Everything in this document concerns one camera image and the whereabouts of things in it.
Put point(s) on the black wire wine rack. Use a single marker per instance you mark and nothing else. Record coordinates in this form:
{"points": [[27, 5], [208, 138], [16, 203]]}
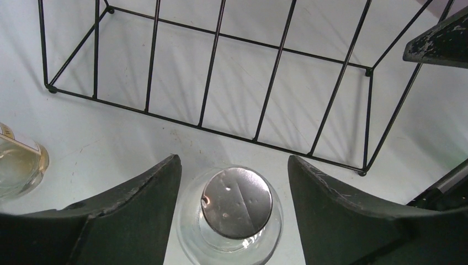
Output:
{"points": [[319, 79]]}

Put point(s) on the clear bottle cork stopper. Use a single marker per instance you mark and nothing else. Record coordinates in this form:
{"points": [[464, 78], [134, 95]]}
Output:
{"points": [[23, 163]]}

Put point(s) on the clear bottle white frosted label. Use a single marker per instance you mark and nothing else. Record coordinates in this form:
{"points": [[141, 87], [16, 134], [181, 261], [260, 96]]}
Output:
{"points": [[229, 215]]}

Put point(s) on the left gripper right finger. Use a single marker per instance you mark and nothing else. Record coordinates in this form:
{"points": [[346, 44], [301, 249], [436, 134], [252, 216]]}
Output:
{"points": [[340, 224]]}

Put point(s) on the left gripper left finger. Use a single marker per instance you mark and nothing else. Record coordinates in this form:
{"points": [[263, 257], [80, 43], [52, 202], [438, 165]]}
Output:
{"points": [[127, 224]]}

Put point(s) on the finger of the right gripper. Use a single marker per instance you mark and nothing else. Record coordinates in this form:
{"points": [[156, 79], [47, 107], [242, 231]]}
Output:
{"points": [[445, 44]]}

